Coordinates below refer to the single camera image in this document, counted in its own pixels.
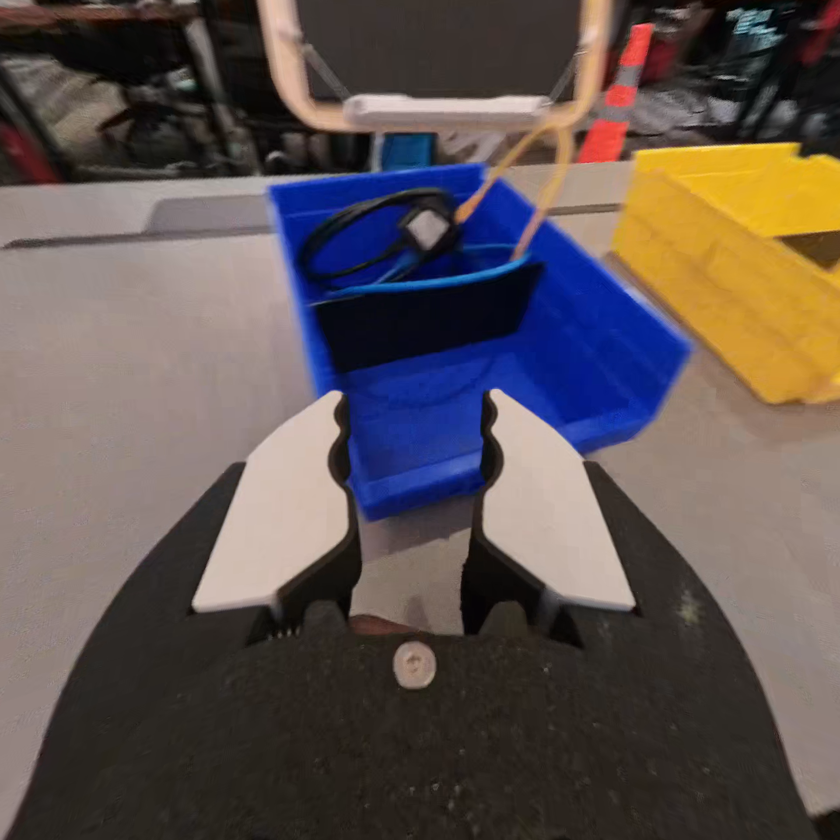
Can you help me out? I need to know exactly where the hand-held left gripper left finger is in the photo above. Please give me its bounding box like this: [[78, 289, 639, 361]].
[[192, 391, 363, 634]]

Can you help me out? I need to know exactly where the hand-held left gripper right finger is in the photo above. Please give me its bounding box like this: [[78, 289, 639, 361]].
[[461, 389, 637, 635]]

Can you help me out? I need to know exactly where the blue plastic bin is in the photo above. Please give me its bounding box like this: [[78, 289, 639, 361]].
[[268, 164, 691, 522]]

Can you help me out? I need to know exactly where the blue ethernet cable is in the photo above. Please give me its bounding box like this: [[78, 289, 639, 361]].
[[307, 244, 534, 304]]

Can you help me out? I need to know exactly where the black ethernet cable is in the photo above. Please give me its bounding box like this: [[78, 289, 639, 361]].
[[298, 187, 460, 290]]

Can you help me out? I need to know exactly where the yellow plastic bin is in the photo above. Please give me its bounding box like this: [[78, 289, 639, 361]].
[[612, 143, 840, 406]]

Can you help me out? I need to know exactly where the black ethernet adapter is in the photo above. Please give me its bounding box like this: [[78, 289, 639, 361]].
[[398, 206, 458, 256]]

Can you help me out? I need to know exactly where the orange ethernet cable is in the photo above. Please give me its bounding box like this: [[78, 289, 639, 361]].
[[453, 121, 580, 265]]

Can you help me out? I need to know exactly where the black bin divider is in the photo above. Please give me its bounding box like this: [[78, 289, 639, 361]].
[[315, 261, 546, 375], [781, 230, 840, 273]]

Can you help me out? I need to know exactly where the blue storage box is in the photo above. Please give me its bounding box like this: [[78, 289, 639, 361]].
[[381, 133, 438, 172]]

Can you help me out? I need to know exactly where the orange striped traffic cone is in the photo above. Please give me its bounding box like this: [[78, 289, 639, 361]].
[[577, 23, 656, 164]]

